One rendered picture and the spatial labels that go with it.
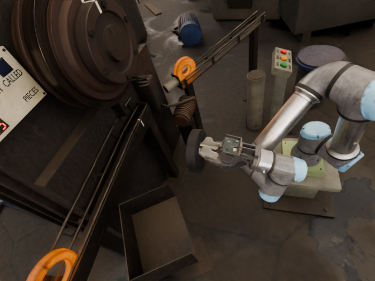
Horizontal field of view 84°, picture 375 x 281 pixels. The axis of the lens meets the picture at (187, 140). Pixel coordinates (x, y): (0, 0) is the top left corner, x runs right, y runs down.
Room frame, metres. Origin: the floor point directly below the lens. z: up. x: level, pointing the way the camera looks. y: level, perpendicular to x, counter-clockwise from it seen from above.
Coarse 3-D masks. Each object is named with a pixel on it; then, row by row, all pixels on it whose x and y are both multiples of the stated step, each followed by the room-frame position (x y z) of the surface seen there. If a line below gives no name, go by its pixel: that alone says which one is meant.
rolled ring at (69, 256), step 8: (64, 248) 0.33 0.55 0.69; (48, 256) 0.29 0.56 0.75; (56, 256) 0.29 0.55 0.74; (64, 256) 0.30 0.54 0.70; (72, 256) 0.30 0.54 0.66; (40, 264) 0.27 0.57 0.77; (48, 264) 0.27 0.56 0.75; (72, 264) 0.28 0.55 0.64; (32, 272) 0.25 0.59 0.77; (40, 272) 0.25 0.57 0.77; (32, 280) 0.23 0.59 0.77; (40, 280) 0.23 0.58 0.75; (64, 280) 0.25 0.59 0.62
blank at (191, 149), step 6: (192, 132) 0.47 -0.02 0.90; (198, 132) 0.47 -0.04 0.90; (204, 132) 0.50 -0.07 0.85; (192, 138) 0.45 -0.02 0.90; (198, 138) 0.45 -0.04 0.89; (204, 138) 0.49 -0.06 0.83; (186, 144) 0.43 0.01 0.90; (192, 144) 0.43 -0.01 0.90; (198, 144) 0.44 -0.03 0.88; (186, 150) 0.42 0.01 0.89; (192, 150) 0.41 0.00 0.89; (198, 150) 0.42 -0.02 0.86; (186, 156) 0.41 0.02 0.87; (192, 156) 0.40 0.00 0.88; (198, 156) 0.41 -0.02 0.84; (186, 162) 0.40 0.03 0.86; (192, 162) 0.39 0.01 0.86; (198, 162) 0.40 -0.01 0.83; (204, 162) 0.44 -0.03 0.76; (192, 168) 0.38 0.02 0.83; (198, 168) 0.39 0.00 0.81
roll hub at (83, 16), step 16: (96, 0) 0.82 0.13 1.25; (80, 16) 0.77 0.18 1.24; (96, 16) 0.78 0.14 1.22; (112, 16) 0.87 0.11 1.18; (80, 32) 0.73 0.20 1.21; (96, 32) 0.77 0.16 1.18; (112, 32) 0.80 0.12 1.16; (128, 32) 0.90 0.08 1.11; (80, 48) 0.72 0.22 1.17; (96, 48) 0.72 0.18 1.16; (112, 48) 0.77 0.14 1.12; (128, 48) 0.88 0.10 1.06; (96, 64) 0.69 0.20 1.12; (112, 64) 0.76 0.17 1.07; (128, 64) 0.84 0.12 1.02; (112, 80) 0.71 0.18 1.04
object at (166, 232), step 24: (168, 192) 0.42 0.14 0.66; (120, 216) 0.36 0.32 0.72; (144, 216) 0.39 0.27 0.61; (168, 216) 0.35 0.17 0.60; (144, 240) 0.30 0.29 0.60; (168, 240) 0.27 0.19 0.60; (192, 240) 0.41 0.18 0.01; (144, 264) 0.22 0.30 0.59; (168, 264) 0.16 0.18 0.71; (192, 264) 0.17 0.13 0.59
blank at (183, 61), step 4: (184, 56) 1.19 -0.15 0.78; (180, 60) 1.16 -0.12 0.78; (184, 60) 1.16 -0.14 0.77; (188, 60) 1.17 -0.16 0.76; (192, 60) 1.18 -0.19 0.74; (176, 64) 1.16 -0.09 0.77; (180, 64) 1.15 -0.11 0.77; (184, 64) 1.16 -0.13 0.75; (188, 64) 1.17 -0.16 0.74; (192, 64) 1.18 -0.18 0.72; (176, 68) 1.14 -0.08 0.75; (180, 68) 1.14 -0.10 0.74; (188, 68) 1.19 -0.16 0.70; (192, 68) 1.18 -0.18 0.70; (176, 72) 1.13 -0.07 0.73; (180, 72) 1.14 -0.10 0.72; (188, 72) 1.18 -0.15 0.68; (180, 76) 1.14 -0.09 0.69; (184, 76) 1.15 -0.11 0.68; (180, 80) 1.13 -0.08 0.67; (188, 80) 1.16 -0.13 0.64
